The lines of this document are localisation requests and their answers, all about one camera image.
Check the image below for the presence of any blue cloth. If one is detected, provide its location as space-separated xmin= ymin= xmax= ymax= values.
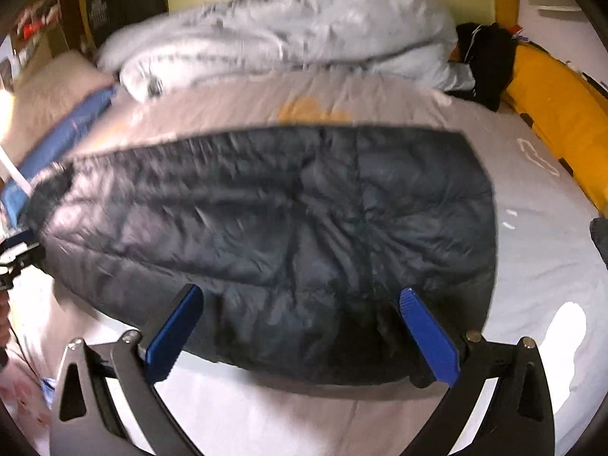
xmin=0 ymin=85 xmax=119 ymax=219

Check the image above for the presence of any wooden shelf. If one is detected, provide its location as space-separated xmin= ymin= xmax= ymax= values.
xmin=9 ymin=0 xmax=124 ymax=81

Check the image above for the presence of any light blue duvet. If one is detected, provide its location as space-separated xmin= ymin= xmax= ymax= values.
xmin=97 ymin=0 xmax=476 ymax=103

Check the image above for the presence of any black puffer jacket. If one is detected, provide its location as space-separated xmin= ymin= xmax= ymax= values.
xmin=21 ymin=123 xmax=499 ymax=388

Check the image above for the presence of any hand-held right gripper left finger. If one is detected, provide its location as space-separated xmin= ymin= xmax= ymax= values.
xmin=50 ymin=284 xmax=206 ymax=456

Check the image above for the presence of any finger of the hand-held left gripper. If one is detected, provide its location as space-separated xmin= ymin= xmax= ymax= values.
xmin=0 ymin=228 xmax=46 ymax=295

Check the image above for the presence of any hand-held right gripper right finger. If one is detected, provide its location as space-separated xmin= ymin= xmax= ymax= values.
xmin=393 ymin=288 xmax=555 ymax=456

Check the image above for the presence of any yellow cushion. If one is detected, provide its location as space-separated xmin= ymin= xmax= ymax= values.
xmin=503 ymin=40 xmax=608 ymax=214

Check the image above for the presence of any black panel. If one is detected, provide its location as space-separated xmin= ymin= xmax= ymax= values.
xmin=85 ymin=0 xmax=169 ymax=51

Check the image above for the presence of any black cloth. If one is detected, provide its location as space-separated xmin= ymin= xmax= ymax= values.
xmin=446 ymin=21 xmax=518 ymax=112

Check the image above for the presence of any black cable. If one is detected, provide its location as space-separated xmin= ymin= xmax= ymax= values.
xmin=7 ymin=320 xmax=46 ymax=383

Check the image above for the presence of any grey cloth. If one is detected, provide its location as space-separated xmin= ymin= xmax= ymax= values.
xmin=589 ymin=216 xmax=608 ymax=267

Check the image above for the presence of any beige pillow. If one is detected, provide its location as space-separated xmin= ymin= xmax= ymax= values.
xmin=0 ymin=50 xmax=115 ymax=157

